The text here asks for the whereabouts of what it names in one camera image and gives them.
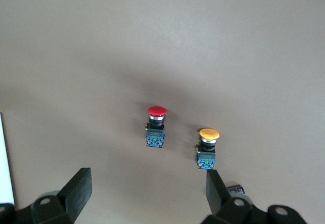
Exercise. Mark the red mushroom push button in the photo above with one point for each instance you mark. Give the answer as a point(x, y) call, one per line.
point(157, 111)

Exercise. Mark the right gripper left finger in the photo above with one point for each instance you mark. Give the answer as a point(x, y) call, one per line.
point(73, 196)

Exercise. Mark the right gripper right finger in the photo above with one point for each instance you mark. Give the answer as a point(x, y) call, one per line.
point(218, 201)

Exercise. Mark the white drawer cabinet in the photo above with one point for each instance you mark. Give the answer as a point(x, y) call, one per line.
point(5, 158)

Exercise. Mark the small dark terminal block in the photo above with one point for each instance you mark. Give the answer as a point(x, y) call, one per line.
point(237, 189)

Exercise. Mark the yellow mushroom push button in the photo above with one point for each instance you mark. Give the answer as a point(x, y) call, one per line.
point(209, 133)

